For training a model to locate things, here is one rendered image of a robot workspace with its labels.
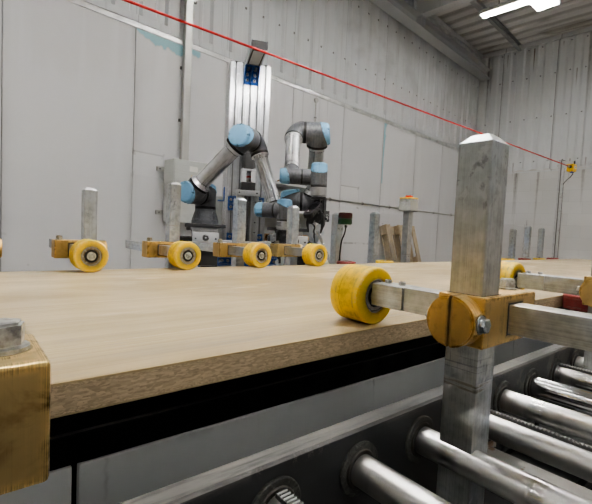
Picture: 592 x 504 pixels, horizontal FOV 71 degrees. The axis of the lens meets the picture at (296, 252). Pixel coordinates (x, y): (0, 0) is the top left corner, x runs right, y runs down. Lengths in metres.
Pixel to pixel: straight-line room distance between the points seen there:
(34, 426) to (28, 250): 3.73
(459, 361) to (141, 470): 0.34
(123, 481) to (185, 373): 0.14
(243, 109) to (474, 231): 2.33
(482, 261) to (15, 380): 0.38
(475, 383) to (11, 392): 0.38
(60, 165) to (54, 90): 0.60
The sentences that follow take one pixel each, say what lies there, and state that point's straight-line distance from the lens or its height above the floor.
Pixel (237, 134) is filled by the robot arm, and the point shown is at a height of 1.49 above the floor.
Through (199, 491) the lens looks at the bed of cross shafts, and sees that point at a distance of 0.34.
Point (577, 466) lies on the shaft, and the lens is 0.55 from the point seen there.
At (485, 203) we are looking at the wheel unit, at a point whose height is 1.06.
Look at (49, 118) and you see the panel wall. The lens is 4.02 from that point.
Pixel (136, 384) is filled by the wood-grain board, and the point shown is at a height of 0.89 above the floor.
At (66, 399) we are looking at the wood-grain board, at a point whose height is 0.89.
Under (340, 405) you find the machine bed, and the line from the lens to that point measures 0.65.
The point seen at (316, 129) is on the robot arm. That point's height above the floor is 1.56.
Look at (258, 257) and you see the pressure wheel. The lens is 1.32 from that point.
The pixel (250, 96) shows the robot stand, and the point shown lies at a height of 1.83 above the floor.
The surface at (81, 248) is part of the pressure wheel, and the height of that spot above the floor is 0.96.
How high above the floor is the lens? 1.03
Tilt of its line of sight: 3 degrees down
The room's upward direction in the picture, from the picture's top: 3 degrees clockwise
